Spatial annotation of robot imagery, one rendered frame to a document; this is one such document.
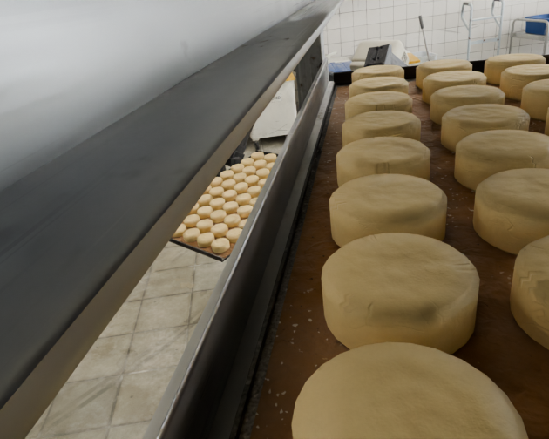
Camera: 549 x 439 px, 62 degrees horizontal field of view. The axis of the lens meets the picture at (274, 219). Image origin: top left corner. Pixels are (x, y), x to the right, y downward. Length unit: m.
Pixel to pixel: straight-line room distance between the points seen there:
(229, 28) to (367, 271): 0.09
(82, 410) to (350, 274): 2.27
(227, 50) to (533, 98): 0.26
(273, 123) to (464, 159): 4.72
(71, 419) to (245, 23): 2.26
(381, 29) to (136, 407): 4.65
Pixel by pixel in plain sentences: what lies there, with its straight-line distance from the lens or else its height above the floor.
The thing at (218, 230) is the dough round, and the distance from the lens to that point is 1.34.
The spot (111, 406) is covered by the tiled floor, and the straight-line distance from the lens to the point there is 2.34.
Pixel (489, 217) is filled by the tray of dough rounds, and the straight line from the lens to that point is 0.20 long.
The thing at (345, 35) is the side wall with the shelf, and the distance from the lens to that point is 5.59.
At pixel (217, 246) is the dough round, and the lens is 1.27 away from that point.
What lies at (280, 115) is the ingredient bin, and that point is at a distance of 4.94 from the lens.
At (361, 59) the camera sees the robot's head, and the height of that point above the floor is 1.25.
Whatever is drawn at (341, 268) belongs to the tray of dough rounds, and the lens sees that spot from 0.16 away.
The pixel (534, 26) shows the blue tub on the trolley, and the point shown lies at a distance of 5.84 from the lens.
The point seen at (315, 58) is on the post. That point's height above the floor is 1.52.
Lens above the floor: 1.60
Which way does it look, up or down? 27 degrees down
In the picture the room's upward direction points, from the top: 7 degrees counter-clockwise
